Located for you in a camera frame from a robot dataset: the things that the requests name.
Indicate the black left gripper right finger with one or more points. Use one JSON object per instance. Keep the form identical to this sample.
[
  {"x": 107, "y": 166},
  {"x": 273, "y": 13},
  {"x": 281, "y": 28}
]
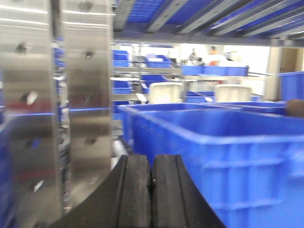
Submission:
[{"x": 176, "y": 201}]

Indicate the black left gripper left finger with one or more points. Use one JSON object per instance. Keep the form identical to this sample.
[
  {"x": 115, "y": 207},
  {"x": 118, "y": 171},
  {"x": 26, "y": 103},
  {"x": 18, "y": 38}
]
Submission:
[{"x": 121, "y": 201}]

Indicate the blue bin near gripper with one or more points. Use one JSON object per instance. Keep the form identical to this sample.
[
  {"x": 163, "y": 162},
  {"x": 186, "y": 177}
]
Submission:
[{"x": 248, "y": 166}]

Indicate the blue bin far right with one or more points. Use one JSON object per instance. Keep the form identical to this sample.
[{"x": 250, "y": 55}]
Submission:
[{"x": 292, "y": 85}]

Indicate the white chair left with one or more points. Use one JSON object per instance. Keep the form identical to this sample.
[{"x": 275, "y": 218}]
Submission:
[{"x": 165, "y": 92}]

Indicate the white chair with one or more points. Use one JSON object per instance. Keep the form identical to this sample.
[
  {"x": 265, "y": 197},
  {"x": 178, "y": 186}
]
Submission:
[
  {"x": 165, "y": 92},
  {"x": 232, "y": 93}
]

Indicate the white chair right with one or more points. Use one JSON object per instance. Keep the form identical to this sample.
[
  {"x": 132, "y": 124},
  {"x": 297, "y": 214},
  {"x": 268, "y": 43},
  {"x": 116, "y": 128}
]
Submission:
[{"x": 232, "y": 93}]

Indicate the overhead roller shelf rack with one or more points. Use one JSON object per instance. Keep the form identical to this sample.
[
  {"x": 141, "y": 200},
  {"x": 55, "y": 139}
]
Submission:
[{"x": 274, "y": 23}]

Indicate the stainless steel upright post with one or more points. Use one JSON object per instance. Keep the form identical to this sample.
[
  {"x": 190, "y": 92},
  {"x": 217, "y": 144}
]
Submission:
[{"x": 27, "y": 69}]

